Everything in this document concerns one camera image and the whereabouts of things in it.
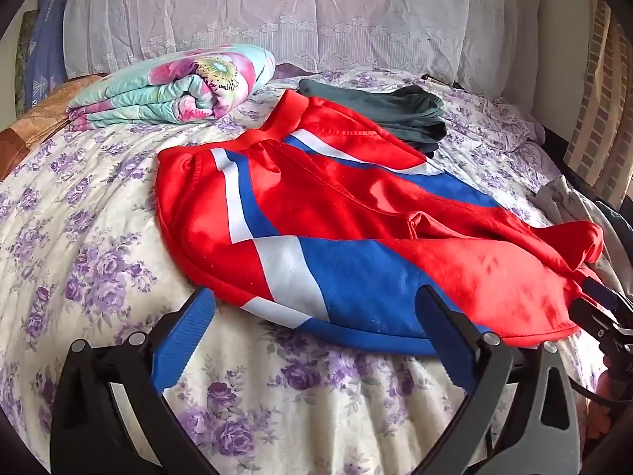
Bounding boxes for blue patterned cloth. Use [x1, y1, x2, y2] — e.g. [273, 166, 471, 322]
[25, 0, 81, 110]

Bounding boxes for green patterned cloth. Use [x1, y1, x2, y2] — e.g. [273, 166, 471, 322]
[14, 14, 39, 116]

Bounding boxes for orange brown cloth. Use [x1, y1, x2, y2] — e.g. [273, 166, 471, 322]
[0, 74, 107, 180]

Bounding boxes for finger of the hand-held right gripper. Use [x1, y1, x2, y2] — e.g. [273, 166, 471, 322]
[569, 299, 633, 357]
[581, 274, 633, 314]

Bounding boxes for dark green folded garment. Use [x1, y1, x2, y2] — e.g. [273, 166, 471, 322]
[298, 78, 446, 135]

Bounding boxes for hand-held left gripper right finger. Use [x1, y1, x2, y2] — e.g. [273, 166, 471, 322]
[410, 284, 579, 475]

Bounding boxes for black folded garment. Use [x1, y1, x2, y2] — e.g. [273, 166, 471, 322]
[393, 118, 449, 160]

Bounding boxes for white lace cover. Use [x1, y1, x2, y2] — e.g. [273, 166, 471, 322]
[62, 0, 542, 96]

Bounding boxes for dark grey garment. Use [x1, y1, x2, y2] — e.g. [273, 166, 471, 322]
[595, 200, 633, 260]

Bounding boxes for brick pattern curtain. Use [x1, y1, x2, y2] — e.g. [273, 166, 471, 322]
[564, 0, 633, 209]

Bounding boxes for red white blue pants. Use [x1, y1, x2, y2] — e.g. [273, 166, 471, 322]
[155, 88, 605, 357]

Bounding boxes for folded teal pink floral quilt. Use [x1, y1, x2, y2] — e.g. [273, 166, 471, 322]
[66, 44, 278, 132]

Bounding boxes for person's right hand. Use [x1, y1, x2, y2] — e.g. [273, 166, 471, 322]
[588, 351, 633, 439]

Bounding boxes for grey white clothing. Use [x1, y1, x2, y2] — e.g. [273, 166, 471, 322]
[534, 175, 625, 283]

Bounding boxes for purple floral bedsheet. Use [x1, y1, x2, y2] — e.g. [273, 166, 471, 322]
[0, 66, 609, 475]

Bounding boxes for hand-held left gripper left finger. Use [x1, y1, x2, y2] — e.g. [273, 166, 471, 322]
[49, 287, 218, 475]

